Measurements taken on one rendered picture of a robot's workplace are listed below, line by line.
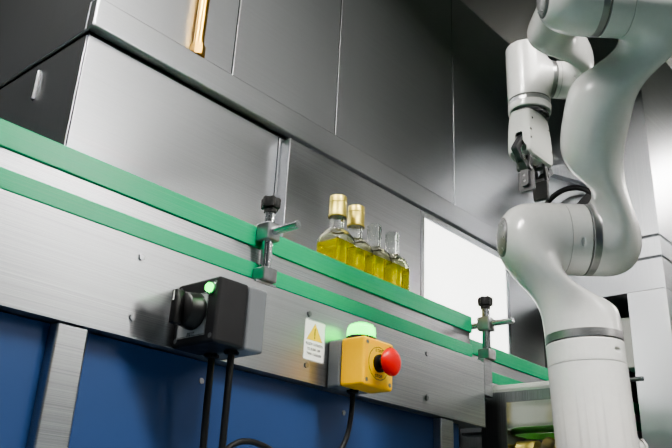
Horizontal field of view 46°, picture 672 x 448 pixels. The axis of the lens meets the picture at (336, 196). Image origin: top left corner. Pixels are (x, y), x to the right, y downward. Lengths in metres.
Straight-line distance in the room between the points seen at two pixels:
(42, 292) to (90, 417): 0.15
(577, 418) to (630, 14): 0.59
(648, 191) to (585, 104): 1.26
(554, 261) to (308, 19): 0.90
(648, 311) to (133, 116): 1.54
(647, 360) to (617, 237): 1.06
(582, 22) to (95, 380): 0.81
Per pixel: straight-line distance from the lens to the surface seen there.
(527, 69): 1.64
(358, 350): 1.16
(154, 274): 1.00
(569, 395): 1.26
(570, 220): 1.33
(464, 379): 1.50
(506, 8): 3.53
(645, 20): 1.24
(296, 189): 1.63
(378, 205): 1.84
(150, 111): 1.47
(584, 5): 1.20
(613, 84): 1.25
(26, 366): 0.92
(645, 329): 2.38
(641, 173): 2.53
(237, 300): 0.97
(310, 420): 1.19
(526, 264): 1.30
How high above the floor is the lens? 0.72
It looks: 24 degrees up
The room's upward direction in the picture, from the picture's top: 3 degrees clockwise
